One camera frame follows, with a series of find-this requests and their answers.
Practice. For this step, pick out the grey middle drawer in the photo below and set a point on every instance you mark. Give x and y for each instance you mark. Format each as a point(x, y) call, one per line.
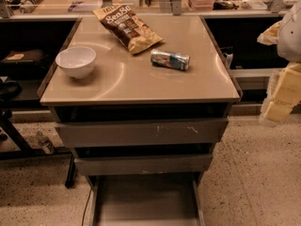
point(143, 164)

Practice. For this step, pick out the open grey bottom drawer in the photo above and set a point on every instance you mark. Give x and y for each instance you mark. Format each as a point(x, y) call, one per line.
point(146, 200)

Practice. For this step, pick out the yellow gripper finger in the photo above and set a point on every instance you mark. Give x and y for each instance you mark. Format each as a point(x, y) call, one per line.
point(283, 94)
point(270, 35)

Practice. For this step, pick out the brown sea salt chip bag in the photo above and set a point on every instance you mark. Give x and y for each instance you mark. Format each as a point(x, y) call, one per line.
point(127, 27)

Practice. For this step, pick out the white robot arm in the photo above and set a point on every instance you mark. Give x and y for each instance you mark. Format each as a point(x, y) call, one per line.
point(289, 37)

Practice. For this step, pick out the white ceramic bowl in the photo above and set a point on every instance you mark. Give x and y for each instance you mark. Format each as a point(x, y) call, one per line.
point(77, 62)

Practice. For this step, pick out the grey drawer cabinet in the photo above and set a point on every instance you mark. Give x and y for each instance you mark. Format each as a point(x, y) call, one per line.
point(124, 87)

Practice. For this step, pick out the grey top drawer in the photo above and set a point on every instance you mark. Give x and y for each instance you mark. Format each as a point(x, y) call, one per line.
point(140, 133)

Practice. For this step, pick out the black table leg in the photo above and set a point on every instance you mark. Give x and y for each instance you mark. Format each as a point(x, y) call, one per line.
point(71, 174)

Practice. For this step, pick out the silver blue redbull can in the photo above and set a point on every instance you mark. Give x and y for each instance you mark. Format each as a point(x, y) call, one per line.
point(170, 60)

